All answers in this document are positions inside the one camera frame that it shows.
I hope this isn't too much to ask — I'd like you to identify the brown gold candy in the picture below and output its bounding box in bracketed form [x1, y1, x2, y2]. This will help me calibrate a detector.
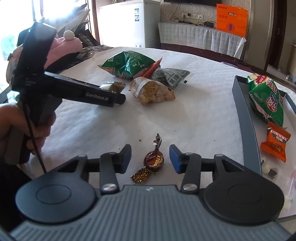
[131, 134, 165, 184]

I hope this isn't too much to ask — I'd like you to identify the clear small candy packet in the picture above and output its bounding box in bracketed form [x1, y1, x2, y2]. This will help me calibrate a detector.
[261, 159, 279, 179]

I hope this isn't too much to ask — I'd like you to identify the orange snack packet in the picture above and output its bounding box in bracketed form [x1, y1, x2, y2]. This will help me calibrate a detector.
[260, 121, 291, 163]

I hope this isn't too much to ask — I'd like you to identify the green yellow chip bag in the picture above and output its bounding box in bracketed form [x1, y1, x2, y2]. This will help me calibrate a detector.
[247, 73, 284, 127]

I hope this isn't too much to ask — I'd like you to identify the gold brown snack packet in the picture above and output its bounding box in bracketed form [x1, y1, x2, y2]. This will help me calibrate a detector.
[99, 81, 126, 93]

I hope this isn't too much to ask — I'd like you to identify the person's left hand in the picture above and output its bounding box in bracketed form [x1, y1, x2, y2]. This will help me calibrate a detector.
[0, 103, 56, 159]

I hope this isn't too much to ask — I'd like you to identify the pink plush toy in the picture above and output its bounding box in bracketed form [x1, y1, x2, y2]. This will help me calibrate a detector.
[6, 30, 82, 83]

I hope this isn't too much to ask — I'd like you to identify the white tablecloth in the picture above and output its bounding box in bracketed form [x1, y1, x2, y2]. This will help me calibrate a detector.
[27, 49, 248, 186]

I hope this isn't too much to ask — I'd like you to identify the clear pack of biscuits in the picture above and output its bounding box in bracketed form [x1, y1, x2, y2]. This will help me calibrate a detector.
[129, 77, 176, 105]

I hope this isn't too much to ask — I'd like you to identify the newspaper print snack packet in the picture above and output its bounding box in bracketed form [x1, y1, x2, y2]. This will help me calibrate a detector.
[150, 68, 195, 90]

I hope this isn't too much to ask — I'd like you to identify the grey shallow box tray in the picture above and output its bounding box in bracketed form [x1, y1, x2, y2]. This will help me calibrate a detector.
[232, 75, 295, 221]

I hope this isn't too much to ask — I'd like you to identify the red-orange narrow snack packet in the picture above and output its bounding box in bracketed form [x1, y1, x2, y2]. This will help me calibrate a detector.
[133, 58, 163, 79]

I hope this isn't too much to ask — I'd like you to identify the green snack bag far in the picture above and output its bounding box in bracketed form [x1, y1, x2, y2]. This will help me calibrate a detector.
[98, 50, 155, 79]

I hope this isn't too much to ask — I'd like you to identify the pink small snack packet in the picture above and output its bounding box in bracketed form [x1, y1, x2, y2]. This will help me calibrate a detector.
[290, 170, 296, 188]

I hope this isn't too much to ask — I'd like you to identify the purple floor object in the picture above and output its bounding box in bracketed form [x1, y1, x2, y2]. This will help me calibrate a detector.
[221, 61, 238, 68]

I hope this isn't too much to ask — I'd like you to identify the white chest freezer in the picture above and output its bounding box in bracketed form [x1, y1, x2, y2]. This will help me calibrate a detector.
[98, 1, 161, 48]

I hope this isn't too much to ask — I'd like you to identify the tv cabinet with lace cloth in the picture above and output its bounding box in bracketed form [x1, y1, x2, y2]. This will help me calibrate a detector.
[158, 22, 246, 59]

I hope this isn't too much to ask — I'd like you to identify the orange gift box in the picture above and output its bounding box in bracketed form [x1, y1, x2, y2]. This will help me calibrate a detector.
[216, 4, 248, 38]

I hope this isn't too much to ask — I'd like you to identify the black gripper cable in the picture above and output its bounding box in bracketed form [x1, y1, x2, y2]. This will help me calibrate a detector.
[21, 101, 48, 174]

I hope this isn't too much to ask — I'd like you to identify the black wall television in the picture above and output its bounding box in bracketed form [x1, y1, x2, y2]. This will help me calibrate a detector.
[164, 0, 222, 6]

